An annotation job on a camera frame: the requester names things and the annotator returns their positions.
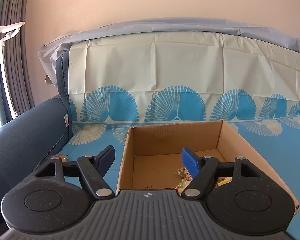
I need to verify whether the white floor stand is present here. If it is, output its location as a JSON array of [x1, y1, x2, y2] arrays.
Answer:
[[0, 21, 26, 133]]

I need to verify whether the round puffed rice cake packet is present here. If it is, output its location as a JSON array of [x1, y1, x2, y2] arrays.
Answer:
[[175, 166, 193, 181]]

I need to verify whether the clear bag of nuts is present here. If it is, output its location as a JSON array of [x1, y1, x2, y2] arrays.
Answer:
[[58, 154, 68, 162]]

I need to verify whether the blue fan pattern cloth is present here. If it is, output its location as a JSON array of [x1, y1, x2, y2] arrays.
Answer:
[[61, 31, 300, 239]]

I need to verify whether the brown cardboard box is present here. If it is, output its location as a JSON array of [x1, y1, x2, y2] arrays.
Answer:
[[117, 121, 300, 210]]

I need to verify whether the yellow wafer snack packet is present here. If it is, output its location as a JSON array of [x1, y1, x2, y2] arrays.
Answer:
[[215, 177, 232, 188]]

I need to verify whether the grey sheet on sofa back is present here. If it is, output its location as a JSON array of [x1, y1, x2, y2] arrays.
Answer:
[[38, 17, 300, 86]]

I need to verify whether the green label pastry packet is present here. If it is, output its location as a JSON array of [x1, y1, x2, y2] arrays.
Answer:
[[175, 179, 191, 195]]

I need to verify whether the grey curtain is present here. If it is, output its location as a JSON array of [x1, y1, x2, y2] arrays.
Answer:
[[0, 0, 34, 127]]

